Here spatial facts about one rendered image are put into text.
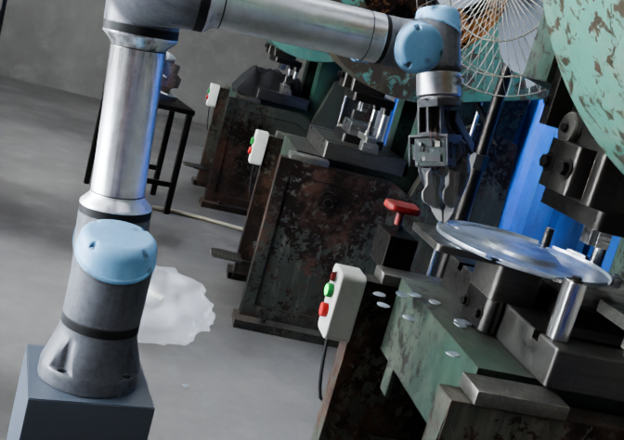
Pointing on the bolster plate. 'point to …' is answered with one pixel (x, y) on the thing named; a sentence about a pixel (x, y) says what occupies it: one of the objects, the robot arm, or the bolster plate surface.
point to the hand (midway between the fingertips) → (445, 215)
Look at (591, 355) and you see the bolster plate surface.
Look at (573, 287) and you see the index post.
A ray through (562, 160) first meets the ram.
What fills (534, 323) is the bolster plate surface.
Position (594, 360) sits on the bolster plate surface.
